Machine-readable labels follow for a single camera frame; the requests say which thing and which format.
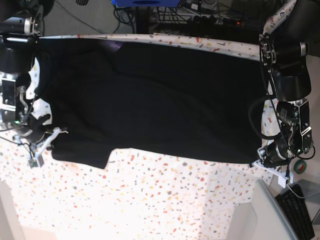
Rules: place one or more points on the green tape roll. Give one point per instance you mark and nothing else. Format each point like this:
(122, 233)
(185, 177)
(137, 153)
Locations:
(300, 167)

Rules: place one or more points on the black keyboard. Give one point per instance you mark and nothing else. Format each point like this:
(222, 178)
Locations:
(296, 212)

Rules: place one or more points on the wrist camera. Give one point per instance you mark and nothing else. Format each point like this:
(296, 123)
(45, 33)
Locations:
(35, 162)
(283, 180)

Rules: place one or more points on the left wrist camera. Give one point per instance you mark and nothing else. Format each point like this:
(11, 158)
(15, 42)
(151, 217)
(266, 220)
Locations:
(283, 180)

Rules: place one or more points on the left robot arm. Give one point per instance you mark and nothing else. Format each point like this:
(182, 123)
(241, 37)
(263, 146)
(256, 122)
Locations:
(283, 49)

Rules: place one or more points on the terrazzo pattern tablecloth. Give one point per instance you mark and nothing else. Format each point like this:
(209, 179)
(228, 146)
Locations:
(138, 195)

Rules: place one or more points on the black t-shirt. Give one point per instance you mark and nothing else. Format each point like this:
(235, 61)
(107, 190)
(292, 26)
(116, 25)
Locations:
(163, 99)

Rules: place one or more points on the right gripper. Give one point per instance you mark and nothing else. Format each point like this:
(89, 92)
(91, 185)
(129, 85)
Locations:
(33, 130)

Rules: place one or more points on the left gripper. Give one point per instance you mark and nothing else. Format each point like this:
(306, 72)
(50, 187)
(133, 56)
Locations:
(273, 155)

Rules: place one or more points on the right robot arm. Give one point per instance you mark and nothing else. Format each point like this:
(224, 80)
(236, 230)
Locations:
(21, 26)

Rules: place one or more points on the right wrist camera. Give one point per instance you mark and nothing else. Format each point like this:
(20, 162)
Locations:
(35, 162)

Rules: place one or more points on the grey laptop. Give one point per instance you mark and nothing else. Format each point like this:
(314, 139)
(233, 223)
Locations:
(272, 224)

